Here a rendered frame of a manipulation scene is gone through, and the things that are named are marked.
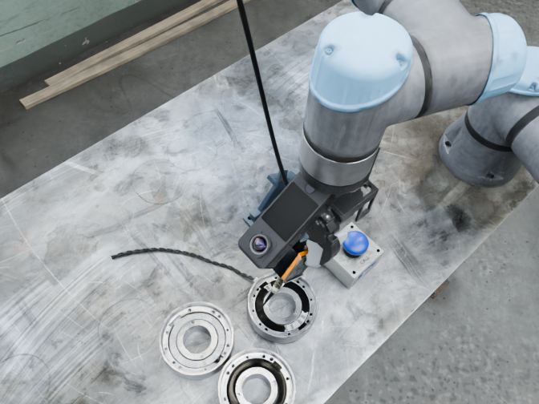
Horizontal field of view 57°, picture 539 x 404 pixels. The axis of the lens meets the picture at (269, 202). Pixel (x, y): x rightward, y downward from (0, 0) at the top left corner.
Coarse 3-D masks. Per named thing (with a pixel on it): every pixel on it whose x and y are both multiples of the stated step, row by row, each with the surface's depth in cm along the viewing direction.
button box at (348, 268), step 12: (348, 228) 79; (372, 240) 79; (372, 252) 77; (324, 264) 80; (336, 264) 77; (348, 264) 76; (360, 264) 76; (372, 264) 78; (336, 276) 79; (348, 276) 76; (360, 276) 77; (348, 288) 79
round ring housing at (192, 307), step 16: (192, 304) 72; (208, 304) 72; (176, 320) 73; (224, 320) 72; (160, 336) 69; (160, 352) 68; (208, 352) 70; (224, 352) 70; (176, 368) 67; (208, 368) 68
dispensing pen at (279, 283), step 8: (296, 248) 65; (304, 248) 66; (288, 256) 66; (296, 256) 65; (280, 264) 67; (288, 264) 66; (280, 272) 67; (280, 280) 69; (272, 288) 70; (280, 288) 70; (272, 296) 71; (264, 304) 72
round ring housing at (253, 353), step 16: (240, 352) 69; (256, 352) 70; (272, 352) 69; (224, 368) 67; (256, 368) 69; (288, 368) 68; (224, 384) 68; (240, 384) 68; (272, 384) 68; (288, 384) 68; (224, 400) 68; (240, 400) 66; (272, 400) 67; (288, 400) 67
